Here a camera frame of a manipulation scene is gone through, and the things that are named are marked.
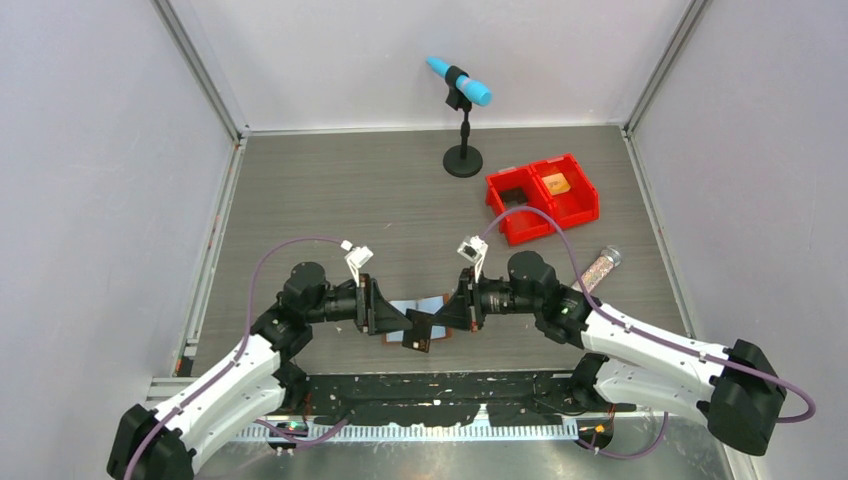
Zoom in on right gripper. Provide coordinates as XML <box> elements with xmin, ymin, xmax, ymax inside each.
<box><xmin>431</xmin><ymin>266</ymin><xmax>541</xmax><ymax>332</ymax></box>

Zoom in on glitter tube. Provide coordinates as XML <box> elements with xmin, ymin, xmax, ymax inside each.
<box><xmin>571</xmin><ymin>245</ymin><xmax>622</xmax><ymax>293</ymax></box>

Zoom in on red bin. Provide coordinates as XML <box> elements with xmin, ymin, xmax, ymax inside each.
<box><xmin>485</xmin><ymin>166</ymin><xmax>554</xmax><ymax>246</ymax></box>
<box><xmin>529</xmin><ymin>153</ymin><xmax>600</xmax><ymax>230</ymax></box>

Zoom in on black credit card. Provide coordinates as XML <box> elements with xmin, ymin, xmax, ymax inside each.
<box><xmin>401</xmin><ymin>309</ymin><xmax>433</xmax><ymax>353</ymax></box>

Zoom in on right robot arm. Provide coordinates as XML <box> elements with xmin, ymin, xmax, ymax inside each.
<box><xmin>432</xmin><ymin>251</ymin><xmax>787</xmax><ymax>456</ymax></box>

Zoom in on orange block in bin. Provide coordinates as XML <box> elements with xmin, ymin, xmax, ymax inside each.
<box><xmin>541</xmin><ymin>173</ymin><xmax>571</xmax><ymax>196</ymax></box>

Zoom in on black microphone stand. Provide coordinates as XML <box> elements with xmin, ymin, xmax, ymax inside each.
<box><xmin>443</xmin><ymin>65</ymin><xmax>483</xmax><ymax>178</ymax></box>

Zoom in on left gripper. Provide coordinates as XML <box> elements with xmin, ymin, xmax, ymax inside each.
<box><xmin>305</xmin><ymin>273</ymin><xmax>412</xmax><ymax>335</ymax></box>

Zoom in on left red bin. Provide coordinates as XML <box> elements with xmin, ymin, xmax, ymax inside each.
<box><xmin>485</xmin><ymin>166</ymin><xmax>554</xmax><ymax>246</ymax></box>

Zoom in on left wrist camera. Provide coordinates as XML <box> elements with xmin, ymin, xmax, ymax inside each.
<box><xmin>340</xmin><ymin>240</ymin><xmax>374</xmax><ymax>285</ymax></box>

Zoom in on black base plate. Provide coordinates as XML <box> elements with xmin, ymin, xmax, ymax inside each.
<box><xmin>271</xmin><ymin>370</ymin><xmax>611</xmax><ymax>427</ymax></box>

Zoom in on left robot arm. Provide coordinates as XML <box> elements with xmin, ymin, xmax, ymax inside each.
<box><xmin>106</xmin><ymin>262</ymin><xmax>412</xmax><ymax>479</ymax></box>

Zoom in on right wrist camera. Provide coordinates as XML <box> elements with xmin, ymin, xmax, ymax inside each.
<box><xmin>457</xmin><ymin>236</ymin><xmax>489</xmax><ymax>282</ymax></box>

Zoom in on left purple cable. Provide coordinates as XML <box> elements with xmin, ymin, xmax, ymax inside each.
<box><xmin>122</xmin><ymin>236</ymin><xmax>352</xmax><ymax>480</ymax></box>

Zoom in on blue microphone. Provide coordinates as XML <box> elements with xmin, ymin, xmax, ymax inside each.
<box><xmin>426</xmin><ymin>56</ymin><xmax>492</xmax><ymax>110</ymax></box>

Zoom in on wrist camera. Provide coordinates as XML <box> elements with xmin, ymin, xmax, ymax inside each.
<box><xmin>340</xmin><ymin>240</ymin><xmax>374</xmax><ymax>285</ymax></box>
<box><xmin>457</xmin><ymin>236</ymin><xmax>489</xmax><ymax>282</ymax></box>

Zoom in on right red bin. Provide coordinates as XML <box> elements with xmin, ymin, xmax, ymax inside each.
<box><xmin>529</xmin><ymin>153</ymin><xmax>600</xmax><ymax>230</ymax></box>

